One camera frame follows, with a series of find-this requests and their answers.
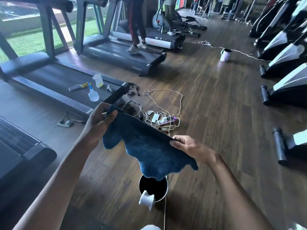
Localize person's right hand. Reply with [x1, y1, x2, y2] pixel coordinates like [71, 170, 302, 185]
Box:
[169, 135, 217, 168]

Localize person's left hand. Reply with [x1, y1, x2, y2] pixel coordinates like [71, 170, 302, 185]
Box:
[81, 102, 118, 152]

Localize blue microfiber cloth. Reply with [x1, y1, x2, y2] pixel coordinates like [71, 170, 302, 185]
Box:
[102, 105, 199, 182]

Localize person's left forearm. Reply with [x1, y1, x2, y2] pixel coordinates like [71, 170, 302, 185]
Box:
[13, 139, 97, 230]

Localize person's right forearm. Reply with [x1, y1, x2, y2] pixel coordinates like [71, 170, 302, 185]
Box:
[207, 153, 274, 230]

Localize white power strip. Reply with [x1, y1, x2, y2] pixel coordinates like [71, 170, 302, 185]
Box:
[157, 115, 180, 126]

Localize clear spray bottle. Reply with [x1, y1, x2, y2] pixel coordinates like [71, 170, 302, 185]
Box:
[87, 81, 100, 102]

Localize small black parts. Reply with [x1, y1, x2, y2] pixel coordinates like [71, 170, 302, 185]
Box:
[127, 85, 140, 96]

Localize clear measuring cup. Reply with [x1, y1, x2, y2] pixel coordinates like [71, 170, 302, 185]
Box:
[92, 74, 104, 88]

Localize floor power socket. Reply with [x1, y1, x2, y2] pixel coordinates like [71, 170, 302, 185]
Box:
[56, 119, 73, 128]

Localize metal bucket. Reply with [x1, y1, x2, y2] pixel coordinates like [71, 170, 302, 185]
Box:
[139, 174, 169, 203]

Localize white and black treadmill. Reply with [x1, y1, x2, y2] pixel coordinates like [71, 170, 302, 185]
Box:
[111, 0, 186, 50]

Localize small white bucket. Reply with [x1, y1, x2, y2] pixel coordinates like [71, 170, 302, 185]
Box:
[220, 48, 233, 62]

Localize black and white exercise bike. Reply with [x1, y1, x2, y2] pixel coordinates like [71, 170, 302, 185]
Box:
[259, 33, 307, 79]
[256, 9, 307, 61]
[248, 0, 307, 38]
[272, 127, 307, 166]
[260, 63, 307, 107]

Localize gym weight machines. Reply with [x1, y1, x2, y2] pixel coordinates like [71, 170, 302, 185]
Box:
[189, 0, 255, 21]

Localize tangled white cable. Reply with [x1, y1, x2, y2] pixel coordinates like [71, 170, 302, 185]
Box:
[122, 89, 184, 137]

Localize white bucket handle grip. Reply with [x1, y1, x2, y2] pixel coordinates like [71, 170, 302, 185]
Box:
[139, 190, 156, 211]

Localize long white extension cable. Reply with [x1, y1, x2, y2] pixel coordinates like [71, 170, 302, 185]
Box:
[189, 41, 272, 62]

